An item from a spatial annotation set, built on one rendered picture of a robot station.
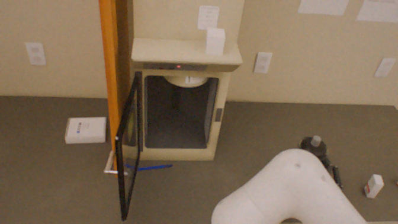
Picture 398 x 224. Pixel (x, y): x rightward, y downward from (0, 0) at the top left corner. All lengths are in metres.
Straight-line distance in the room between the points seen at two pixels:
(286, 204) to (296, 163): 0.09
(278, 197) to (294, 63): 1.11
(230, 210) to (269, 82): 1.12
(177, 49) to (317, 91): 1.06
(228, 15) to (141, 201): 0.73
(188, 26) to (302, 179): 0.58
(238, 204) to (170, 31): 0.57
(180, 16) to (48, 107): 0.91
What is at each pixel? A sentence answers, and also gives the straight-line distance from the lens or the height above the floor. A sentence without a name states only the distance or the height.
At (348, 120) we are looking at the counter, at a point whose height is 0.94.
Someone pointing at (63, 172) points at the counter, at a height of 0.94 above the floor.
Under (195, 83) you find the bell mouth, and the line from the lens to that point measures 1.22.
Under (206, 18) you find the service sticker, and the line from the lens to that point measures 1.07.
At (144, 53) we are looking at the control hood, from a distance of 1.02.
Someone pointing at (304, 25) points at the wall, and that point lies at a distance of 1.68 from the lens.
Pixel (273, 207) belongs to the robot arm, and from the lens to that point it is 0.76.
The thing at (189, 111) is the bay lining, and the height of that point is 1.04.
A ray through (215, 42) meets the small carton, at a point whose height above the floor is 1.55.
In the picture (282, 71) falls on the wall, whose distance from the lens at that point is 1.78.
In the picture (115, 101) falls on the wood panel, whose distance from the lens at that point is 1.13.
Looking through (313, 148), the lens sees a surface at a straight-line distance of 1.30.
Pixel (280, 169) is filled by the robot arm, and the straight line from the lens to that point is 0.75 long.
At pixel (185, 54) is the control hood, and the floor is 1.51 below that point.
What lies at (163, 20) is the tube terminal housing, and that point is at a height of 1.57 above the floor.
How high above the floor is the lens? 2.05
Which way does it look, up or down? 41 degrees down
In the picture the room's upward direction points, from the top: 7 degrees clockwise
